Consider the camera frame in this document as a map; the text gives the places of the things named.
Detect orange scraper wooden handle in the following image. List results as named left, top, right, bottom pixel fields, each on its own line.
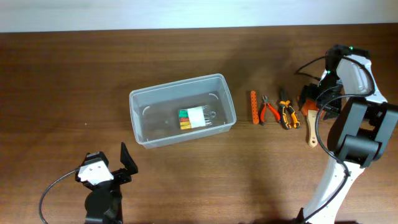
left=298, top=94, right=319, bottom=147

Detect orange black long-nose pliers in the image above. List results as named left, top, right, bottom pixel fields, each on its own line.
left=278, top=88, right=300, bottom=130

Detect red handled cutting pliers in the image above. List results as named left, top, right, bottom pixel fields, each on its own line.
left=259, top=95, right=281, bottom=125

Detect orange perforated bar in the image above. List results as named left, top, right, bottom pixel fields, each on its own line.
left=250, top=90, right=259, bottom=124

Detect clear case coloured bits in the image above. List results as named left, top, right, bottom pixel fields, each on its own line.
left=178, top=105, right=216, bottom=130

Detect clear plastic container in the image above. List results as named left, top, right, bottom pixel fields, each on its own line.
left=129, top=73, right=236, bottom=149

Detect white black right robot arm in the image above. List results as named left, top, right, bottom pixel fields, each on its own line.
left=293, top=45, right=397, bottom=223

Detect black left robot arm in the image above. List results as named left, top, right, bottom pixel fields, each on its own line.
left=75, top=142, right=138, bottom=224

